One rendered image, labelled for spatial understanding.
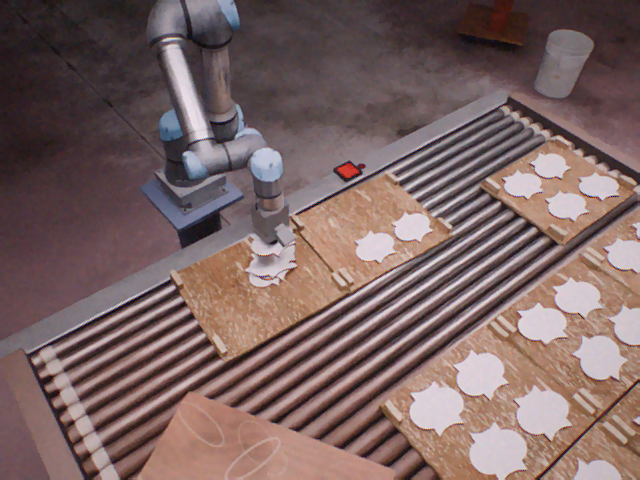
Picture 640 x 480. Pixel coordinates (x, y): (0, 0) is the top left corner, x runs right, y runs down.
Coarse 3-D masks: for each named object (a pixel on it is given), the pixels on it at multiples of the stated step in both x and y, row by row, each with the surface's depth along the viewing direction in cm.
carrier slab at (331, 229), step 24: (360, 192) 189; (384, 192) 189; (312, 216) 181; (336, 216) 181; (360, 216) 181; (384, 216) 182; (432, 216) 182; (312, 240) 174; (336, 240) 174; (432, 240) 175; (336, 264) 168; (360, 264) 168; (384, 264) 168; (360, 288) 163
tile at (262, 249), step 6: (258, 240) 157; (252, 246) 156; (258, 246) 156; (264, 246) 156; (270, 246) 156; (276, 246) 156; (288, 246) 157; (258, 252) 154; (264, 252) 154; (270, 252) 154; (276, 252) 154
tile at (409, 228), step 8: (408, 216) 181; (416, 216) 181; (424, 216) 181; (392, 224) 179; (400, 224) 178; (408, 224) 178; (416, 224) 178; (424, 224) 178; (400, 232) 176; (408, 232) 176; (416, 232) 176; (424, 232) 176; (432, 232) 177; (400, 240) 175; (408, 240) 174; (416, 240) 174
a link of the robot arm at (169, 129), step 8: (168, 112) 177; (160, 120) 175; (168, 120) 174; (176, 120) 173; (160, 128) 173; (168, 128) 172; (176, 128) 171; (160, 136) 176; (168, 136) 173; (176, 136) 173; (168, 144) 176; (176, 144) 175; (184, 144) 176; (168, 152) 178; (176, 152) 177; (184, 152) 178; (176, 160) 180
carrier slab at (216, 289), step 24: (192, 264) 167; (216, 264) 167; (240, 264) 167; (312, 264) 168; (192, 288) 161; (216, 288) 161; (240, 288) 161; (264, 288) 161; (288, 288) 161; (312, 288) 162; (336, 288) 162; (192, 312) 156; (216, 312) 155; (240, 312) 156; (264, 312) 156; (288, 312) 156; (312, 312) 156; (240, 336) 150; (264, 336) 151
